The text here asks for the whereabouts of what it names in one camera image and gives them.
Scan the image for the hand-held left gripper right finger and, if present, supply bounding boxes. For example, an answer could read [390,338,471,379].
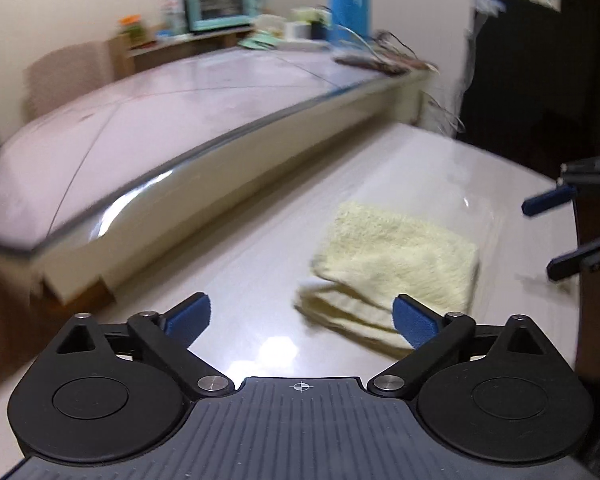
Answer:
[367,294,548,397]

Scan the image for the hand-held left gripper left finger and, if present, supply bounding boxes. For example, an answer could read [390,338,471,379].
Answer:
[55,291,233,396]

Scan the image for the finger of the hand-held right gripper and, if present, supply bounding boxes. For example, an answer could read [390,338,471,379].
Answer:
[546,232,600,282]
[522,156,600,219]

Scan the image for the yellow towel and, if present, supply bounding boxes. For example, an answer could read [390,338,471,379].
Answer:
[293,201,482,359]

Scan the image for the dark cabinet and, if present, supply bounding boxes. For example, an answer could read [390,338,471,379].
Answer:
[457,0,600,177]

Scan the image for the round glass-top table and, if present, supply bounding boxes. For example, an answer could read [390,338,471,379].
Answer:
[0,46,433,307]

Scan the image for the beige quilted cover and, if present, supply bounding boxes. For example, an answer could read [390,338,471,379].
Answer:
[24,41,115,122]

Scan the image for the wooden side table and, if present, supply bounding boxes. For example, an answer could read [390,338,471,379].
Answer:
[109,24,257,80]

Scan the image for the blue thermos jug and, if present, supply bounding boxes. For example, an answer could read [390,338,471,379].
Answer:
[327,0,373,44]

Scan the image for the green cloth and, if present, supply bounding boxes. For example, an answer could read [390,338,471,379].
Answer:
[239,31,282,52]

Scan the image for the orange-lid glass jar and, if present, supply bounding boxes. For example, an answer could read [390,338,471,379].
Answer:
[118,14,147,49]

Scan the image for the white cup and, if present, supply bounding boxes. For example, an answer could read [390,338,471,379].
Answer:
[284,19,314,42]

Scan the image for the teal toaster oven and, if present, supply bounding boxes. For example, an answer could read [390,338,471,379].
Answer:
[185,0,263,34]

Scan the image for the thin cables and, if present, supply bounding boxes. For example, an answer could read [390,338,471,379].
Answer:
[334,31,467,137]

